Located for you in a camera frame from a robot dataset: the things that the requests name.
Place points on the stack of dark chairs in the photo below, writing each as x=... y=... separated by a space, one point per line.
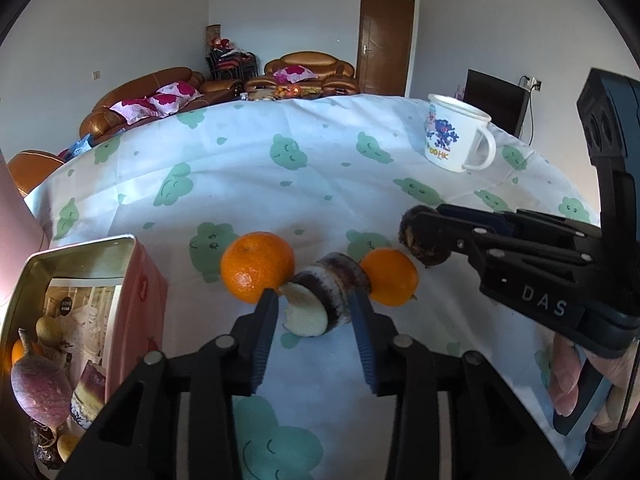
x=232 y=65

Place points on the chocolate cake roll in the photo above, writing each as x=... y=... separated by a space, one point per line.
x=325 y=295

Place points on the small yellow fruit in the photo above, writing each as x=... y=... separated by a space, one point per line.
x=47 y=330
x=67 y=447

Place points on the small orange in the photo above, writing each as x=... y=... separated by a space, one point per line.
x=17 y=352

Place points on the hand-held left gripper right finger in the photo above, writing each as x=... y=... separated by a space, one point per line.
x=362 y=345

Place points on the brown round snack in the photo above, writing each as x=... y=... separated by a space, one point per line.
x=42 y=447

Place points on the wall power socket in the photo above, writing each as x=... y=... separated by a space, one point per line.
x=535 y=83

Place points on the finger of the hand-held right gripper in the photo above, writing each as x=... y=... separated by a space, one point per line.
x=450 y=230
x=475 y=214

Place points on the purple radish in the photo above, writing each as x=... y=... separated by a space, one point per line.
x=40 y=392

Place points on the white green cloud tablecloth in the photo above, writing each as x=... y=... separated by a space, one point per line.
x=320 y=160

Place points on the dimpled orange mandarin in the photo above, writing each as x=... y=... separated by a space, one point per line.
x=257 y=267

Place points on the dark chocolate ball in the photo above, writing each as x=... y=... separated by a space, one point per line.
x=425 y=255

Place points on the brown leather armchair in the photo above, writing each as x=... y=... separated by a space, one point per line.
x=320 y=60

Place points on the white printed mug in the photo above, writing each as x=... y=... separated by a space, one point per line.
x=450 y=135

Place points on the orange leather chair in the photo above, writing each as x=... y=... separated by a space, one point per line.
x=35 y=170

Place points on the brown patterned cylinder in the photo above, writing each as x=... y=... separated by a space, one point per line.
x=214 y=35

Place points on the brown wooden door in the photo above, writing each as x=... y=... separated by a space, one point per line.
x=387 y=40

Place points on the pink floral pillow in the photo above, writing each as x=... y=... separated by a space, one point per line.
x=130 y=108
x=175 y=95
x=295 y=74

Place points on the smooth orange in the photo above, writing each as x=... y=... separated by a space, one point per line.
x=392 y=282

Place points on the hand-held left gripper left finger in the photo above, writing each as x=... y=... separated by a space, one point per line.
x=262 y=340

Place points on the layered cake slice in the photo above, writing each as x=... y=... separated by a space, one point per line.
x=87 y=395

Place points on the pink metal tin box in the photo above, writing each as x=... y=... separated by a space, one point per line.
x=145 y=305

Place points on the person's right hand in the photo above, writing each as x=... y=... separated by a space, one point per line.
x=565 y=375

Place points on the blue clothing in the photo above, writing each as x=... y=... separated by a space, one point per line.
x=80 y=145

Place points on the wooden coffee table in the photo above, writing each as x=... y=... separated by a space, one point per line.
x=255 y=96

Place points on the pile of snacks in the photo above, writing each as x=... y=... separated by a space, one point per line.
x=290 y=91

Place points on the black flat screen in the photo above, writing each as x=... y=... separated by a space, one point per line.
x=495 y=95

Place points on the brown leather sofa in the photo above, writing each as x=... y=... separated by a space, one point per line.
x=135 y=87

